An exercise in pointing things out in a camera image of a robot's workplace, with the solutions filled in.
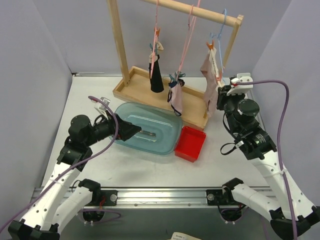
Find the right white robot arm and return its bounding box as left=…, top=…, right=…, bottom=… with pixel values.
left=216, top=85, right=320, bottom=240

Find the orange clothespin on black underwear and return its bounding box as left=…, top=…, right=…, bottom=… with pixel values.
left=154, top=27, right=161, bottom=38

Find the pink underwear navy trim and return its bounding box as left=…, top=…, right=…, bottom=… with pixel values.
left=167, top=78, right=185, bottom=116

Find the teal clothespin on black underwear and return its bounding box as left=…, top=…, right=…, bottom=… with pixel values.
left=149, top=43, right=158, bottom=56

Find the pink wire hanger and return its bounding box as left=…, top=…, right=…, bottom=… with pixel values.
left=149, top=0, right=159, bottom=79
left=177, top=0, right=201, bottom=72

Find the black underwear beige waistband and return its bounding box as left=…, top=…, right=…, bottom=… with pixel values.
left=148, top=41, right=164, bottom=93

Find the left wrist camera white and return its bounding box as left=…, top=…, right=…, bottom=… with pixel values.
left=94, top=97, right=111, bottom=115

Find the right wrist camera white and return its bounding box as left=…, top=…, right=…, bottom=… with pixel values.
left=227, top=73, right=253, bottom=96

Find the pink wire hanger middle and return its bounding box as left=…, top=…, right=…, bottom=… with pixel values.
left=177, top=0, right=201, bottom=72

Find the paper sheet bottom edge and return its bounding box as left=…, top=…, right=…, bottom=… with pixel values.
left=170, top=232, right=201, bottom=240

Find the teal plastic basin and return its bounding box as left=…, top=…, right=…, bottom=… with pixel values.
left=115, top=102, right=183, bottom=155

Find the blue wire hanger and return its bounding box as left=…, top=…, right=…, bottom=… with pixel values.
left=210, top=8, right=228, bottom=83

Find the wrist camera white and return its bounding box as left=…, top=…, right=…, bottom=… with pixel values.
left=94, top=97, right=111, bottom=115
left=227, top=73, right=253, bottom=96

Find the pink wire hanger left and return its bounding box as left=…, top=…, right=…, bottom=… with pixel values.
left=149, top=0, right=159, bottom=79

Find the beige pink underwear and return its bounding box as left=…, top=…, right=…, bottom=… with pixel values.
left=200, top=48, right=221, bottom=118

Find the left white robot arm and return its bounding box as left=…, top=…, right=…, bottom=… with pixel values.
left=8, top=114, right=142, bottom=240

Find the teal clothespin on pink underwear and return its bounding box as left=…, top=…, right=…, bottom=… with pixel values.
left=169, top=71, right=186, bottom=87

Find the aluminium mounting rail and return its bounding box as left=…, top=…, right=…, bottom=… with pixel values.
left=32, top=186, right=296, bottom=208

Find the red plastic bin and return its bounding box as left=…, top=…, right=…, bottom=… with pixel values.
left=174, top=126, right=207, bottom=163

